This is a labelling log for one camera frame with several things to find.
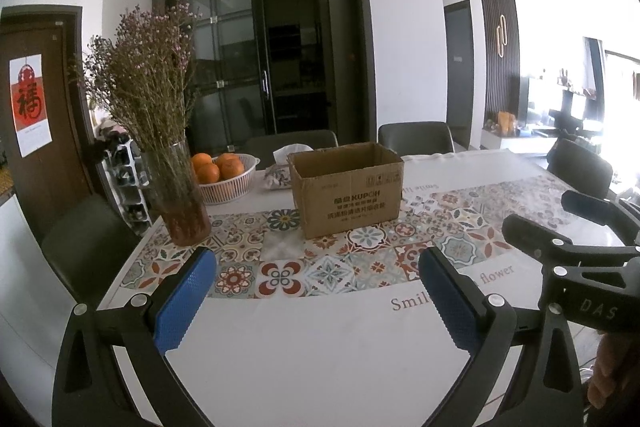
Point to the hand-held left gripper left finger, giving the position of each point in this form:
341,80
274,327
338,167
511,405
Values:
185,302

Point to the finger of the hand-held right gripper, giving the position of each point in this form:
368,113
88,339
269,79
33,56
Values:
585,204
530,234

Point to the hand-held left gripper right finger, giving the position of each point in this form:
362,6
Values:
450,302

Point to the cardboard box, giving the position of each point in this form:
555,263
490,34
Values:
345,202

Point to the person's right hand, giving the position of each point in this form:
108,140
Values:
612,367

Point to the dark dining chair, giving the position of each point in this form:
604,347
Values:
415,137
580,167
85,247
270,142

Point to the glass vase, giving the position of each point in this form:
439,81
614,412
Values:
182,217

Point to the white low cabinet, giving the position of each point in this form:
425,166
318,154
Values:
520,144

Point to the orange ornament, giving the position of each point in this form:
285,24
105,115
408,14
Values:
506,123

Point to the white plastic basket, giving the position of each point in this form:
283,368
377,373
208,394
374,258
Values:
230,192

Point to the orange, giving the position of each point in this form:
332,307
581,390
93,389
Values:
225,156
231,168
207,173
201,159

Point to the patterned tablecloth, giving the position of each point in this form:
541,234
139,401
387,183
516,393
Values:
310,347

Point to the floral tissue pack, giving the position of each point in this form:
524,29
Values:
277,179

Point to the white shoe rack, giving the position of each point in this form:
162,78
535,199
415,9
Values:
131,157

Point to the dark interior door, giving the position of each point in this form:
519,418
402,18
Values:
457,82

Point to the pink cloth bundle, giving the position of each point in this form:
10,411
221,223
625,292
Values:
107,129

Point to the dried flower bunch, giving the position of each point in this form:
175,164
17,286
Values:
145,72

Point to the dark sliding glass door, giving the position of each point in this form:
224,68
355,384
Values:
225,57

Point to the brown wooden door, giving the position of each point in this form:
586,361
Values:
60,72

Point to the dark slatted wall panel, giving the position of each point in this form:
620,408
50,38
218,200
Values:
492,82

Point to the gold wall ornament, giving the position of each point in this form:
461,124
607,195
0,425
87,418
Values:
498,32

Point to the red wall calendar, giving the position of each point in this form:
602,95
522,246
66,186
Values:
30,102

